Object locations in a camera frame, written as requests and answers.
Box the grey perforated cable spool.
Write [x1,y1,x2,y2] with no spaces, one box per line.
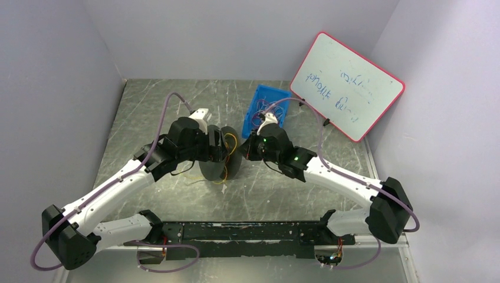
[199,124,242,182]

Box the yellow cable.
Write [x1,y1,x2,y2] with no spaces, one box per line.
[183,133,239,186]

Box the red cable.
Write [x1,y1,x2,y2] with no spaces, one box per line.
[252,100,284,128]

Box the blue plastic bin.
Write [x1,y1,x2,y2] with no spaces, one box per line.
[241,84,292,139]

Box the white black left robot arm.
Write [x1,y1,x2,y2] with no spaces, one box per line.
[41,113,237,270]

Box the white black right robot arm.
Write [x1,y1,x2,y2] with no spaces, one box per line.
[238,123,414,244]

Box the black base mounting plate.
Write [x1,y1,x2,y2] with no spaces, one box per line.
[144,221,355,261]

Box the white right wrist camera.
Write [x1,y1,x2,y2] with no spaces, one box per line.
[258,112,279,131]

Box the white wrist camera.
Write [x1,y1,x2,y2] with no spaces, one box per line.
[189,108,210,134]
[258,112,279,131]

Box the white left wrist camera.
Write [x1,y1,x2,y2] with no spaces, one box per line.
[189,108,210,134]

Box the white board red frame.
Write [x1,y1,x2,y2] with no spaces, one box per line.
[290,32,405,142]

